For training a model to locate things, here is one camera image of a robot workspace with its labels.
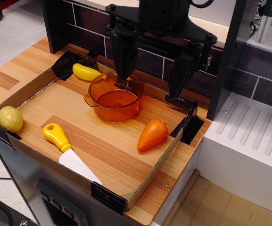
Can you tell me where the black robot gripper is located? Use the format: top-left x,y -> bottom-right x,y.
106,0 -> 217,99

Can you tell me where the yellow-green toy potato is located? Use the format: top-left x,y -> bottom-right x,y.
0,106 -> 24,133

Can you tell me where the orange transparent plastic pot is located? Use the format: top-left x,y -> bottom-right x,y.
84,72 -> 144,123

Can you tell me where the yellow toy banana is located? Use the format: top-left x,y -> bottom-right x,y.
72,63 -> 107,81

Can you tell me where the orange toy carrot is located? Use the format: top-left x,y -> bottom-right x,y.
137,119 -> 168,152

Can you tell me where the white ribbed drainer counter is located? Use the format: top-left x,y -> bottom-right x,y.
197,93 -> 272,211

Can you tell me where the silver toy oven front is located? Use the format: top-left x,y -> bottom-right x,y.
0,134 -> 135,226

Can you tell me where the dark grey vertical post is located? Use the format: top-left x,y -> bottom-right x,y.
207,0 -> 258,120

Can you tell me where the yellow-handled toy knife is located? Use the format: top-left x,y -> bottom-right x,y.
43,123 -> 102,185

